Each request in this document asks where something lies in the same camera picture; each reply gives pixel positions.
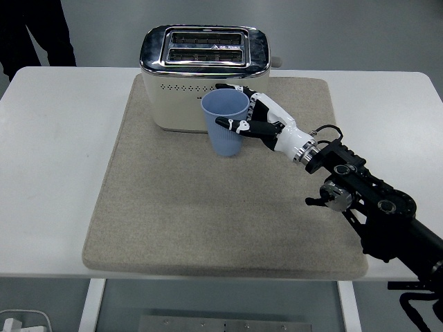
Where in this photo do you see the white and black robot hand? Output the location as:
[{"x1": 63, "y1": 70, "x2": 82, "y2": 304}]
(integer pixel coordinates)
[{"x1": 214, "y1": 82, "x2": 314, "y2": 160}]

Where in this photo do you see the blue ribbed plastic cup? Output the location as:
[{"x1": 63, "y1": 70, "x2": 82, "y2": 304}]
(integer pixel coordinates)
[{"x1": 201, "y1": 89, "x2": 251, "y2": 158}]

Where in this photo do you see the cream and chrome toaster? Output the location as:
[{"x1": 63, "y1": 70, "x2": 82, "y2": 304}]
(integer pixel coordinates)
[{"x1": 138, "y1": 24, "x2": 282, "y2": 134}]

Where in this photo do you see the beige fabric mat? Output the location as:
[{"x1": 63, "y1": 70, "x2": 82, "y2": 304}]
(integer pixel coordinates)
[{"x1": 80, "y1": 75, "x2": 368, "y2": 278}]

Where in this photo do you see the white table leg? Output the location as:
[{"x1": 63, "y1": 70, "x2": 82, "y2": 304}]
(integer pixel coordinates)
[
  {"x1": 337, "y1": 280, "x2": 363, "y2": 332},
  {"x1": 76, "y1": 278, "x2": 107, "y2": 332}
]

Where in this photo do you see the black table control panel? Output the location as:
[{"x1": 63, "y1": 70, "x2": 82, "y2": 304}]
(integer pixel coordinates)
[{"x1": 386, "y1": 281, "x2": 425, "y2": 291}]

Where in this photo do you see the grey metal plate with screws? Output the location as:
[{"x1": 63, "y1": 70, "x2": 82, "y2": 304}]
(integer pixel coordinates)
[{"x1": 138, "y1": 315, "x2": 312, "y2": 332}]

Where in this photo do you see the person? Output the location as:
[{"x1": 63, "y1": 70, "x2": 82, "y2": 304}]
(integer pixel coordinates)
[{"x1": 0, "y1": 0, "x2": 77, "y2": 83}]

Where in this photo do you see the white rounded tray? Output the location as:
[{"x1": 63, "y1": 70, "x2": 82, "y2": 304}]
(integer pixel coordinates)
[{"x1": 0, "y1": 309, "x2": 53, "y2": 332}]

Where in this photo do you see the small white block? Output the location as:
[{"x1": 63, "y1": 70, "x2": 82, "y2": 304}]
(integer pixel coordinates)
[{"x1": 1, "y1": 318, "x2": 24, "y2": 332}]

